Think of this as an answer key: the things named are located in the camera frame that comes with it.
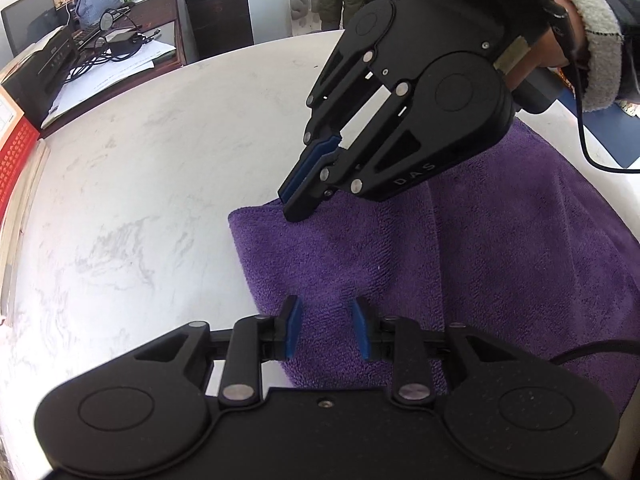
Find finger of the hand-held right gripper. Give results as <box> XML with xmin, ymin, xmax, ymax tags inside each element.
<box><xmin>284</xmin><ymin>82</ymin><xmax>441</xmax><ymax>222</ymax></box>
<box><xmin>277</xmin><ymin>40</ymin><xmax>396</xmax><ymax>196</ymax></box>

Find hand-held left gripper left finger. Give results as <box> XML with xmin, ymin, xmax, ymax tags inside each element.
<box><xmin>134</xmin><ymin>296</ymin><xmax>304</xmax><ymax>407</ymax></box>

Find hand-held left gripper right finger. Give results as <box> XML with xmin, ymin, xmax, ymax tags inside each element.
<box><xmin>350</xmin><ymin>297</ymin><xmax>518</xmax><ymax>406</ymax></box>

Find purple towel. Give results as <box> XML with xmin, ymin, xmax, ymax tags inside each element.
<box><xmin>227</xmin><ymin>117</ymin><xmax>640</xmax><ymax>413</ymax></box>

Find person's right hand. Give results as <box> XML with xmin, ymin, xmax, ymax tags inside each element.
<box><xmin>502</xmin><ymin>0</ymin><xmax>588</xmax><ymax>92</ymax></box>

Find grey seat cushion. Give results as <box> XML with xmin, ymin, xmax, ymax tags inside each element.
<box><xmin>290</xmin><ymin>0</ymin><xmax>326</xmax><ymax>36</ymax></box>

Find black cabinet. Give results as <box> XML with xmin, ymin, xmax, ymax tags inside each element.
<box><xmin>177</xmin><ymin>0</ymin><xmax>253</xmax><ymax>61</ymax></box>

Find blue table mat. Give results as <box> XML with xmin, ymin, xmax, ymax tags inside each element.
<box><xmin>580</xmin><ymin>105</ymin><xmax>640</xmax><ymax>171</ymax></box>

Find dark wooden desk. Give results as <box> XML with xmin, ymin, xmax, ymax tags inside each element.
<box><xmin>37</xmin><ymin>0</ymin><xmax>188</xmax><ymax>126</ymax></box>

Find white papers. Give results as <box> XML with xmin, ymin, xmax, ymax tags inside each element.
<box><xmin>40</xmin><ymin>40</ymin><xmax>178</xmax><ymax>131</ymax></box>

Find black power adapter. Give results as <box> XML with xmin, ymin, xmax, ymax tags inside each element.
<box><xmin>105</xmin><ymin>32</ymin><xmax>143</xmax><ymax>56</ymax></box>

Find blue bag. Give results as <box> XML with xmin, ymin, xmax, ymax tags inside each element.
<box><xmin>75</xmin><ymin>0</ymin><xmax>123</xmax><ymax>23</ymax></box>

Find red book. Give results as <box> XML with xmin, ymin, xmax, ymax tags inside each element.
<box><xmin>0</xmin><ymin>140</ymin><xmax>51</xmax><ymax>311</ymax></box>

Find black printer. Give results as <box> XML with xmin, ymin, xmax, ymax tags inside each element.
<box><xmin>2</xmin><ymin>27</ymin><xmax>81</xmax><ymax>128</ymax></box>

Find red desk calendar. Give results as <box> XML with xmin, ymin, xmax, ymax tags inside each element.
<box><xmin>0</xmin><ymin>82</ymin><xmax>41</xmax><ymax>216</ymax></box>

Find black monitor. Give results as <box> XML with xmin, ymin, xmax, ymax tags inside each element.
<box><xmin>0</xmin><ymin>0</ymin><xmax>56</xmax><ymax>58</ymax></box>

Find black cable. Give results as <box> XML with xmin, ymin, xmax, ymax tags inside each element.
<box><xmin>547</xmin><ymin>0</ymin><xmax>640</xmax><ymax>173</ymax></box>
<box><xmin>550</xmin><ymin>342</ymin><xmax>640</xmax><ymax>363</ymax></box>

